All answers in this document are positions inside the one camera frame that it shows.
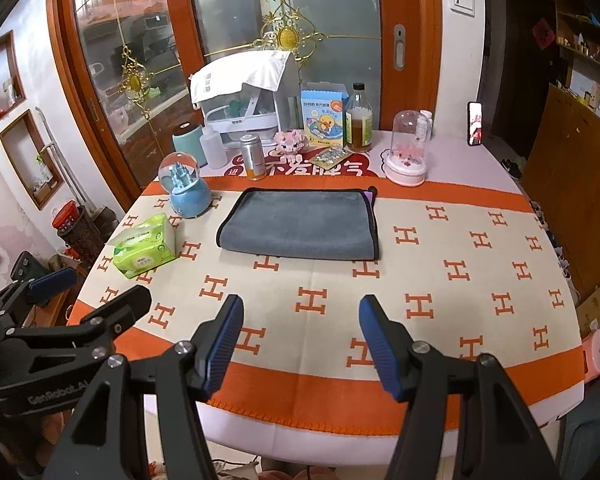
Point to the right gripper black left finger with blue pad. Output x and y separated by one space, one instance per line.
105 436

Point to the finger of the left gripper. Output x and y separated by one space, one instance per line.
41 290
121 313

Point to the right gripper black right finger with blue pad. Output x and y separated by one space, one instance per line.
497 437

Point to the purple grey microfiber towel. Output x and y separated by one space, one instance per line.
333 225

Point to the green tissue pack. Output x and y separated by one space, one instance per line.
144 247

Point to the red lidded jar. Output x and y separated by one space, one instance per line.
77 230

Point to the blue snow globe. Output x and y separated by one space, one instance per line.
179 175

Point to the pink small device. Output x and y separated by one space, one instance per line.
591 352

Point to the orange cream H-pattern tablecloth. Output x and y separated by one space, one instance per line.
464 264

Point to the white plastic squeeze bottle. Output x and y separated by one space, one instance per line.
213 147

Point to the silver orange drink can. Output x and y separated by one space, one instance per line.
253 156

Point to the white dish rack appliance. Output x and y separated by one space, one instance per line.
256 91

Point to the foil pill blister pack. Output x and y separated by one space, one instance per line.
330 157

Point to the pink glass dome ornament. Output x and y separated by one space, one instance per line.
405 162

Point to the orange framed glass door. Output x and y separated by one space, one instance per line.
125 65

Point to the wooden cabinet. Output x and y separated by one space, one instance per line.
563 170

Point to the yellow duck picture box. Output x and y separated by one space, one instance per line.
322 106

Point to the amber liquid glass bottle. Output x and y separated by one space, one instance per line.
359 120

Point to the wooden wall niche frame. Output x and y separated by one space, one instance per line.
35 169

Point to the smartphone leaning on wall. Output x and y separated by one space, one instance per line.
474 123

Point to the white wall switch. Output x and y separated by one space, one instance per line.
465 7

